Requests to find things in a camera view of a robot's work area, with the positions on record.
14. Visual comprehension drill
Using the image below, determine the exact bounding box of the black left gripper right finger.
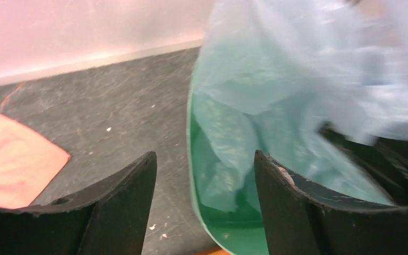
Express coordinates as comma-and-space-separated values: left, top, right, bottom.
254, 150, 408, 254

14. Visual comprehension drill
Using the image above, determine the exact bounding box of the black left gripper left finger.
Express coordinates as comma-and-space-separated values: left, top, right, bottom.
0, 151, 157, 254

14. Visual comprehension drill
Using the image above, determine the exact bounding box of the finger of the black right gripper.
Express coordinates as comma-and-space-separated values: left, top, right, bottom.
318, 122, 408, 206

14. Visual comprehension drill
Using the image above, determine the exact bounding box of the green plastic trash bin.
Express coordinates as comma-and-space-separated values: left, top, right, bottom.
188, 59, 391, 254

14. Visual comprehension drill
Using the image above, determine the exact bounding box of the translucent blue plastic trash bag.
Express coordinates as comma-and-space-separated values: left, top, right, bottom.
191, 1, 408, 212

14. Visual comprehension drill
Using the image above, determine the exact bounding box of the orange compartment tray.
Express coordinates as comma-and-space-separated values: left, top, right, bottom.
194, 247, 230, 255

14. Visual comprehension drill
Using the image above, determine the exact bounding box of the pink cloth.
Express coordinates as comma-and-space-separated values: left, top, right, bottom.
0, 114, 71, 209

